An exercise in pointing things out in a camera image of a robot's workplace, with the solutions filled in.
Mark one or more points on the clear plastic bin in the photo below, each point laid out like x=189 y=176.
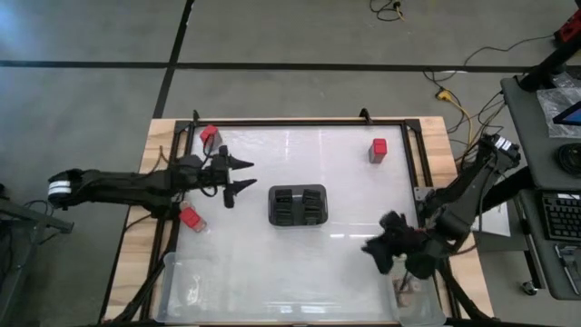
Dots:
x=426 y=311
x=190 y=290

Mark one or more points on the red device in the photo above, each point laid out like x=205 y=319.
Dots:
x=572 y=27

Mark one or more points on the glass spice jar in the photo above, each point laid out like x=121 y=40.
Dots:
x=201 y=225
x=409 y=298

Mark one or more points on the black keyboard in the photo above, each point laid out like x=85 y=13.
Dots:
x=563 y=218

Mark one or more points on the grey desk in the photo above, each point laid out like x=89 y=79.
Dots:
x=531 y=113

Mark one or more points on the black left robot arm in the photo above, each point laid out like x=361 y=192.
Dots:
x=127 y=188

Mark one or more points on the clear plastic bag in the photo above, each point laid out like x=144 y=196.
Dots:
x=551 y=104

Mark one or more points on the black clamp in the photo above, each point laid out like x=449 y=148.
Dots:
x=365 y=115
x=196 y=115

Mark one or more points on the blue screen laptop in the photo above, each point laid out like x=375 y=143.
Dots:
x=572 y=115

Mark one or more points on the green spice tin black lid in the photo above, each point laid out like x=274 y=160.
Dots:
x=283 y=194
x=312 y=194
x=283 y=206
x=312 y=206

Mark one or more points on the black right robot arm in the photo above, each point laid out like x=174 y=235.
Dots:
x=472 y=191

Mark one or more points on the white paper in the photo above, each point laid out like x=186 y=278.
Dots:
x=497 y=224

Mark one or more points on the caster wheel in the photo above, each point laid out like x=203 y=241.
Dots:
x=530 y=288

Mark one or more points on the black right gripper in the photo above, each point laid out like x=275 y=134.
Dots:
x=401 y=234

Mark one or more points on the black post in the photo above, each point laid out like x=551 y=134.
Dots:
x=544 y=68

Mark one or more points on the red patterned spice tin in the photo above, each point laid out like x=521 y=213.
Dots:
x=209 y=133
x=190 y=218
x=378 y=147

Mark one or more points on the silver tool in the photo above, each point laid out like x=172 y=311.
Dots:
x=565 y=254

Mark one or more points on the grey metal stand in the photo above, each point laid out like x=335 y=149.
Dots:
x=27 y=218

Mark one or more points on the grey translucent plastic bin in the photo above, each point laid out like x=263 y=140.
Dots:
x=298 y=204

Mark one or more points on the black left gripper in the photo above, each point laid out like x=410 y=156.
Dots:
x=220 y=175

